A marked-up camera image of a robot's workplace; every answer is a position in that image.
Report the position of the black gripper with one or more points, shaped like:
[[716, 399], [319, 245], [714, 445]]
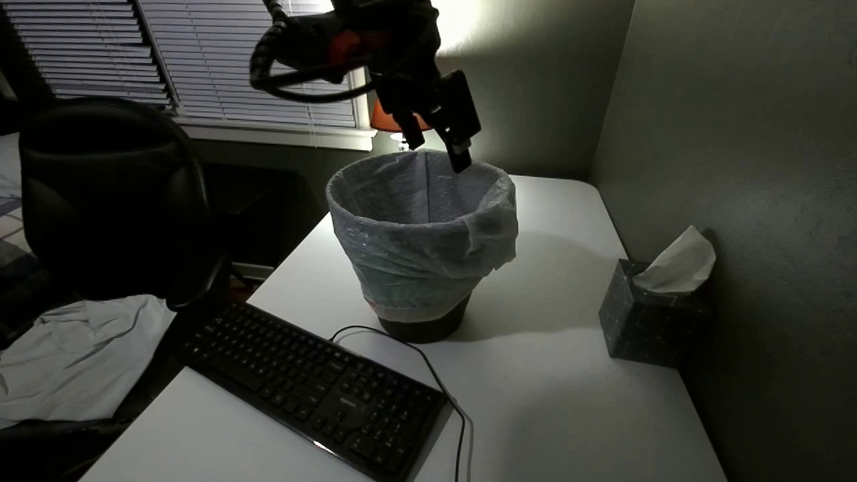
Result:
[[408, 77]]

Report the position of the white plastic bin liner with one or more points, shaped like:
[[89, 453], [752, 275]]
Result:
[[420, 241]]

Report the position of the black waste bin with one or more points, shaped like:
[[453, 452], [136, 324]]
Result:
[[426, 324]]

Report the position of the white window blinds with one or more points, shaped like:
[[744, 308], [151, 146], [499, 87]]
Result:
[[179, 63]]

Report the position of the dark tissue box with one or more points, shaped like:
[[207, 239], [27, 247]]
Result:
[[647, 323]]

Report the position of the black computer keyboard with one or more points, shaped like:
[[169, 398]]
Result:
[[311, 389]]

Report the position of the black office chair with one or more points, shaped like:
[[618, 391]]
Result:
[[109, 196]]

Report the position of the white cloth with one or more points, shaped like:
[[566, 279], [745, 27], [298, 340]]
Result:
[[82, 357]]

